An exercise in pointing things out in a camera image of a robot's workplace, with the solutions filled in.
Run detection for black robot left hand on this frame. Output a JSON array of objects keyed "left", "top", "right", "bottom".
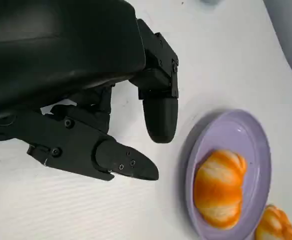
[{"left": 0, "top": 0, "right": 179, "bottom": 181}]

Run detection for large orange white bread roll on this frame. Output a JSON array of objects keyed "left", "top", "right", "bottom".
[{"left": 193, "top": 149, "right": 249, "bottom": 230}]

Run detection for small orange white bread roll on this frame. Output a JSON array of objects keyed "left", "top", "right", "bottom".
[{"left": 255, "top": 204, "right": 292, "bottom": 240}]

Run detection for lilac plate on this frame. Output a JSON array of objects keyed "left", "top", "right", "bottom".
[{"left": 185, "top": 108, "right": 272, "bottom": 240}]

